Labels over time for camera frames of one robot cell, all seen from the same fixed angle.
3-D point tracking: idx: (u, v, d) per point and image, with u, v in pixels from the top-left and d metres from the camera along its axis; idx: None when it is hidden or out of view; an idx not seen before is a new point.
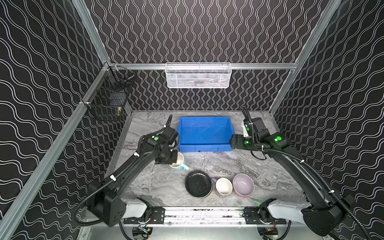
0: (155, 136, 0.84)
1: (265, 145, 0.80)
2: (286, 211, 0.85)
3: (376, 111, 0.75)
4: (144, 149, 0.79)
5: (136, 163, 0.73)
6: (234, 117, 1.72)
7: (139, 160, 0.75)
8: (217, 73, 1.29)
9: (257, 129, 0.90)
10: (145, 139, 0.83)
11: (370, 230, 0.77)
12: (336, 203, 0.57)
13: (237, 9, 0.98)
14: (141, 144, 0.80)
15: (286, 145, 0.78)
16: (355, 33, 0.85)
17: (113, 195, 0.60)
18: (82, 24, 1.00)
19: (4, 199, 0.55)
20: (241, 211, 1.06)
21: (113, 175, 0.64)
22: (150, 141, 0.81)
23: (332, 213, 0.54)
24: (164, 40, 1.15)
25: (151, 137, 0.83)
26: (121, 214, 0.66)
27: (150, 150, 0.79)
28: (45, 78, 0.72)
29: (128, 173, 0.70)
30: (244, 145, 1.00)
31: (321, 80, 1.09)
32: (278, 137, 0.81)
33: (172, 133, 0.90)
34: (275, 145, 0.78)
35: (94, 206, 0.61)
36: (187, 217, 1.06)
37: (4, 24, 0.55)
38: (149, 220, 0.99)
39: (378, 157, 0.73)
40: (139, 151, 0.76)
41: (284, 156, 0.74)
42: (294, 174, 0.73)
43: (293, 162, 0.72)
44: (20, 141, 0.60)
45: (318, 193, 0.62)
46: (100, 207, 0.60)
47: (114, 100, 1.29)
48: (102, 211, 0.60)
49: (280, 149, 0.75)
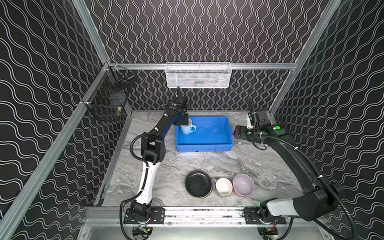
0: (174, 104, 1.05)
1: (263, 132, 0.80)
2: (282, 208, 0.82)
3: (376, 111, 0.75)
4: (170, 112, 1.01)
5: (166, 119, 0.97)
6: (234, 117, 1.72)
7: (169, 118, 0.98)
8: (217, 73, 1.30)
9: (259, 119, 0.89)
10: (168, 105, 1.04)
11: (370, 231, 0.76)
12: (324, 188, 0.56)
13: (237, 8, 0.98)
14: (167, 109, 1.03)
15: (284, 135, 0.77)
16: (354, 33, 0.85)
17: (160, 138, 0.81)
18: (82, 24, 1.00)
19: (4, 199, 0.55)
20: (241, 211, 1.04)
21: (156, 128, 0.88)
22: (172, 107, 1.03)
23: (317, 195, 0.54)
24: (164, 40, 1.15)
25: (171, 105, 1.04)
26: (164, 155, 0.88)
27: (173, 112, 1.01)
28: (45, 78, 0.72)
29: (163, 125, 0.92)
30: (246, 136, 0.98)
31: (321, 80, 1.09)
32: (276, 126, 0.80)
33: (184, 101, 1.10)
34: (273, 133, 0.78)
35: (147, 150, 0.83)
36: (187, 217, 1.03)
37: (4, 24, 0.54)
38: (149, 220, 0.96)
39: (378, 157, 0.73)
40: (167, 114, 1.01)
41: (279, 142, 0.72)
42: (287, 160, 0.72)
43: (287, 148, 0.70)
44: (20, 141, 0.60)
45: (307, 178, 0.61)
46: (151, 150, 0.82)
47: (114, 100, 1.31)
48: (153, 152, 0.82)
49: (277, 137, 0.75)
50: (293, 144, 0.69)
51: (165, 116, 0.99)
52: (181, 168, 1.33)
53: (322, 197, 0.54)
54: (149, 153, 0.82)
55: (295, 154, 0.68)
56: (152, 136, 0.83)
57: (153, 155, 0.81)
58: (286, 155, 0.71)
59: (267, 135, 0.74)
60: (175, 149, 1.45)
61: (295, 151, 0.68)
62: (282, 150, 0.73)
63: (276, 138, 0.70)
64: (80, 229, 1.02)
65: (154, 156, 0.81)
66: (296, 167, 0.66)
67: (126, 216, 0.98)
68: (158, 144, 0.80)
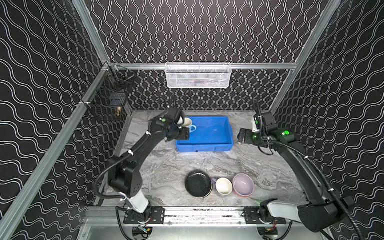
0: (162, 119, 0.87)
1: (271, 138, 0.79)
2: (285, 211, 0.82)
3: (376, 111, 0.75)
4: (154, 129, 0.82)
5: (148, 140, 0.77)
6: (234, 117, 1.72)
7: (152, 138, 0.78)
8: (217, 73, 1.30)
9: (265, 122, 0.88)
10: (153, 121, 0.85)
11: (370, 230, 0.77)
12: (334, 202, 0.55)
13: (237, 9, 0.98)
14: (151, 125, 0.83)
15: (293, 141, 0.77)
16: (355, 33, 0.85)
17: (134, 167, 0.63)
18: (82, 24, 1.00)
19: (4, 199, 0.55)
20: (241, 211, 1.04)
21: (130, 150, 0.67)
22: (159, 122, 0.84)
23: (327, 210, 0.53)
24: (164, 40, 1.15)
25: (159, 120, 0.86)
26: (139, 186, 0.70)
27: (160, 130, 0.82)
28: (45, 78, 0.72)
29: (143, 148, 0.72)
30: (252, 140, 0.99)
31: (321, 80, 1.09)
32: (285, 131, 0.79)
33: (177, 112, 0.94)
34: (282, 139, 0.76)
35: (115, 180, 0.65)
36: (187, 217, 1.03)
37: (4, 24, 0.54)
38: (149, 220, 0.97)
39: (378, 157, 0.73)
40: (151, 131, 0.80)
41: (289, 150, 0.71)
42: (295, 169, 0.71)
43: (297, 157, 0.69)
44: (20, 141, 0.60)
45: (317, 190, 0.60)
46: (121, 181, 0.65)
47: (114, 100, 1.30)
48: (124, 184, 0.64)
49: (287, 143, 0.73)
50: (304, 153, 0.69)
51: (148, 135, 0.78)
52: (181, 168, 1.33)
53: (332, 211, 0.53)
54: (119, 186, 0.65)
55: (305, 163, 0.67)
56: (125, 161, 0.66)
57: (123, 188, 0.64)
58: (295, 164, 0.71)
59: (275, 141, 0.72)
60: (175, 149, 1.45)
61: (305, 160, 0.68)
62: (288, 153, 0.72)
63: (286, 145, 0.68)
64: (80, 229, 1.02)
65: (124, 190, 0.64)
66: (305, 177, 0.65)
67: (126, 216, 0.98)
68: (129, 174, 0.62)
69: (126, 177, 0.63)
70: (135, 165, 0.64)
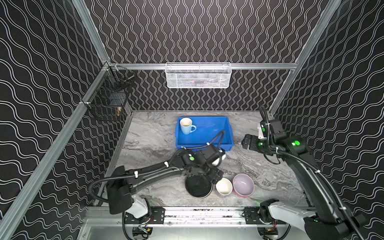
0: (191, 156, 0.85)
1: (280, 147, 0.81)
2: (288, 218, 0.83)
3: (376, 111, 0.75)
4: (175, 163, 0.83)
5: (160, 170, 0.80)
6: (234, 117, 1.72)
7: (164, 170, 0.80)
8: (217, 73, 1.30)
9: (274, 130, 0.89)
10: (182, 153, 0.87)
11: (370, 231, 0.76)
12: (345, 221, 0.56)
13: (237, 9, 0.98)
14: (176, 156, 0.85)
15: (303, 152, 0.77)
16: (355, 33, 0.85)
17: (126, 190, 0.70)
18: (82, 24, 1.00)
19: (4, 199, 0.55)
20: (241, 211, 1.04)
21: (136, 172, 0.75)
22: (185, 158, 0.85)
23: (338, 229, 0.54)
24: (164, 40, 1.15)
25: (187, 154, 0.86)
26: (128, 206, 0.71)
27: (181, 167, 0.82)
28: (45, 78, 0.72)
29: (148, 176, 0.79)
30: (257, 147, 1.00)
31: (321, 80, 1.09)
32: (296, 141, 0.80)
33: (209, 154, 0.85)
34: (291, 149, 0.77)
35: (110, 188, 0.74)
36: (187, 217, 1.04)
37: (4, 24, 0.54)
38: (149, 220, 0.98)
39: (378, 157, 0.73)
40: (169, 163, 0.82)
41: (299, 163, 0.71)
42: (305, 183, 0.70)
43: (308, 171, 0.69)
44: (20, 141, 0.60)
45: (328, 207, 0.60)
46: (113, 192, 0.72)
47: (114, 100, 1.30)
48: (111, 196, 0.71)
49: (297, 155, 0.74)
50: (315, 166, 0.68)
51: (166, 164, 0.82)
52: None
53: (343, 230, 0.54)
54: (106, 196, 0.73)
55: (316, 178, 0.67)
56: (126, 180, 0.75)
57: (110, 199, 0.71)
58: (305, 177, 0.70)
59: (285, 152, 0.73)
60: (175, 149, 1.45)
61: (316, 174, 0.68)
62: (298, 165, 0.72)
63: (296, 157, 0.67)
64: (80, 229, 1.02)
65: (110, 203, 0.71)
66: (315, 192, 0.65)
67: (126, 216, 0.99)
68: (119, 192, 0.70)
69: (116, 193, 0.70)
70: (127, 189, 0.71)
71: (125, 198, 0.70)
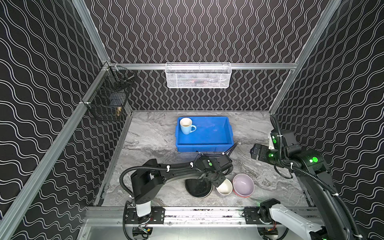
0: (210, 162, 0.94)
1: (295, 163, 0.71)
2: (289, 223, 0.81)
3: (376, 111, 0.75)
4: (198, 165, 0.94)
5: (187, 170, 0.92)
6: (234, 117, 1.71)
7: (190, 170, 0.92)
8: (217, 73, 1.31)
9: (286, 143, 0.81)
10: (202, 158, 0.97)
11: (370, 230, 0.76)
12: None
13: (237, 9, 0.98)
14: (198, 160, 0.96)
15: (320, 171, 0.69)
16: (355, 33, 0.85)
17: (160, 181, 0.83)
18: (82, 24, 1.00)
19: (4, 199, 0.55)
20: (241, 211, 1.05)
21: (169, 166, 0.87)
22: (205, 163, 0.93)
23: None
24: (164, 40, 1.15)
25: (207, 161, 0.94)
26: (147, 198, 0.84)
27: (202, 170, 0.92)
28: (45, 78, 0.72)
29: (178, 172, 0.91)
30: (267, 157, 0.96)
31: (321, 80, 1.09)
32: (313, 157, 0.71)
33: (226, 164, 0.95)
34: (307, 166, 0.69)
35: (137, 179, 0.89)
36: (187, 217, 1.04)
37: (4, 24, 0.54)
38: (149, 220, 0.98)
39: (378, 157, 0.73)
40: (194, 165, 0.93)
41: (314, 182, 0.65)
42: (319, 205, 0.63)
43: (324, 192, 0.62)
44: (20, 141, 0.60)
45: (342, 233, 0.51)
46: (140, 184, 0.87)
47: (114, 100, 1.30)
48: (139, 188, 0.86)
49: (313, 174, 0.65)
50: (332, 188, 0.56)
51: (192, 164, 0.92)
52: None
53: None
54: (137, 183, 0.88)
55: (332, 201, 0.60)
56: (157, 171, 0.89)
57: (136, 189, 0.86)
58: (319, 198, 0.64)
59: (298, 169, 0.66)
60: (175, 149, 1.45)
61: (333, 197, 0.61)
62: (313, 184, 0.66)
63: (311, 175, 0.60)
64: (80, 229, 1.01)
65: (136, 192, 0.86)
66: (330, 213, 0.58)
67: (126, 216, 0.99)
68: (153, 182, 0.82)
69: (147, 185, 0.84)
70: (161, 181, 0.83)
71: (158, 187, 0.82)
